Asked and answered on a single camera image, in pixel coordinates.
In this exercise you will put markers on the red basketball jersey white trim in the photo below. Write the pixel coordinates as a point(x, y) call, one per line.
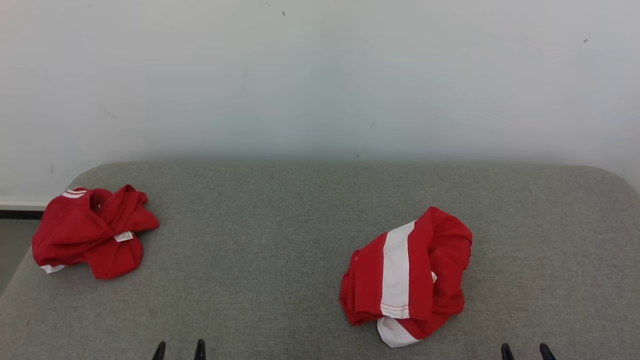
point(70, 230)

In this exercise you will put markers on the white and black baseboard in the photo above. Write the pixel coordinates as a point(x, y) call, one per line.
point(20, 210)

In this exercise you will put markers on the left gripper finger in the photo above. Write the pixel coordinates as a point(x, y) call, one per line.
point(200, 351)
point(159, 352)

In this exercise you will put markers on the red shorts with white stripe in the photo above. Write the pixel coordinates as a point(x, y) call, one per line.
point(442, 250)

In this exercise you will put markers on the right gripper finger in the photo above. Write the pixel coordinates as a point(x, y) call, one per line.
point(547, 353)
point(508, 353)

